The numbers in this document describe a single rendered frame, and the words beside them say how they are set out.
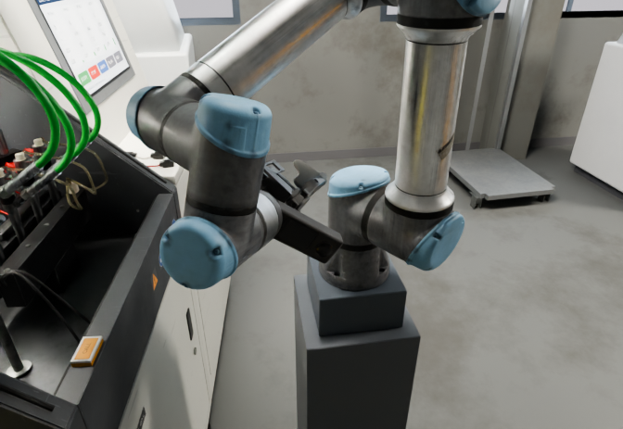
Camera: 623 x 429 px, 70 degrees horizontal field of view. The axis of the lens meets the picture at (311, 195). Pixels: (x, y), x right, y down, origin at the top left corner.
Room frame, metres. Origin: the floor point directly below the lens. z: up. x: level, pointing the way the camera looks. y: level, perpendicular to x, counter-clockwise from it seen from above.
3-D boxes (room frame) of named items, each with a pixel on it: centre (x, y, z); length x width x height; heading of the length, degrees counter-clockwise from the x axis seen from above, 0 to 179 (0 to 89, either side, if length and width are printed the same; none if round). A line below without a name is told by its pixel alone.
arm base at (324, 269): (0.77, -0.09, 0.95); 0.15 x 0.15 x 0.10
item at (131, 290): (0.71, 0.36, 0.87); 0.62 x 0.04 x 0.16; 3
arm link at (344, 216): (0.76, -0.10, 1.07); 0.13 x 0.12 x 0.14; 43
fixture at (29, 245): (0.82, 0.61, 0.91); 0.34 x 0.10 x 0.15; 3
